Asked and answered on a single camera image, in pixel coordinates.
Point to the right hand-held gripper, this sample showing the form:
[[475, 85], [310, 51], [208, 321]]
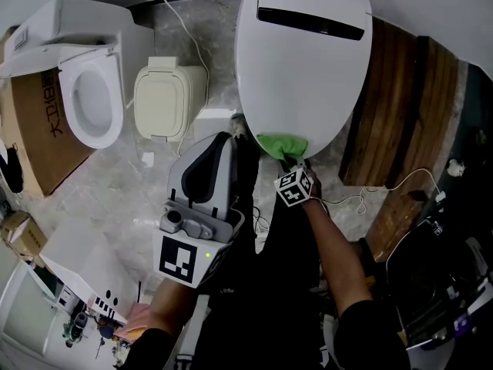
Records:
[[292, 187]]

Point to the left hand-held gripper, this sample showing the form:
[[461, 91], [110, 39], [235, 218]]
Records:
[[177, 258]]

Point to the green cloth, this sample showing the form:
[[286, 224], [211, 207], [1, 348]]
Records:
[[281, 143]]

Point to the white toilet lid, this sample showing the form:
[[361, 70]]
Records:
[[300, 87]]

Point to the person's right forearm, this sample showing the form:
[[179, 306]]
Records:
[[331, 245]]

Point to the person's left forearm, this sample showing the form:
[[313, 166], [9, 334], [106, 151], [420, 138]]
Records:
[[173, 307]]

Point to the white open toilet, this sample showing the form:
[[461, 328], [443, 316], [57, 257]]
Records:
[[38, 25]]

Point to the white paper scrap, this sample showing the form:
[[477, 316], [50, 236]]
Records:
[[148, 159]]

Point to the white paper sheet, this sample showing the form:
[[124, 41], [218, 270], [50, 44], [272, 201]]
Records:
[[212, 123]]

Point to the person's black clothing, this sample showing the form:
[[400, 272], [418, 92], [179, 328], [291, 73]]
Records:
[[285, 264]]

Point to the cream lidded plastic box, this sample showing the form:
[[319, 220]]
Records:
[[159, 98]]

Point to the wooden step platform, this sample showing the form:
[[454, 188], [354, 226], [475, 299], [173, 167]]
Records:
[[385, 110]]

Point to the white panel with black slots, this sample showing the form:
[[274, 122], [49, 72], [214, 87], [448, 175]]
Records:
[[77, 260]]

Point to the white power adapter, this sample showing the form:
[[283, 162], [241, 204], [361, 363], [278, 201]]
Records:
[[440, 197]]

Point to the large printed cardboard box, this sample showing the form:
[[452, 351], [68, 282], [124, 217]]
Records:
[[42, 141]]

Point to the small cardboard box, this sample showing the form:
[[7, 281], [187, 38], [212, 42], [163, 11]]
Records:
[[23, 237]]

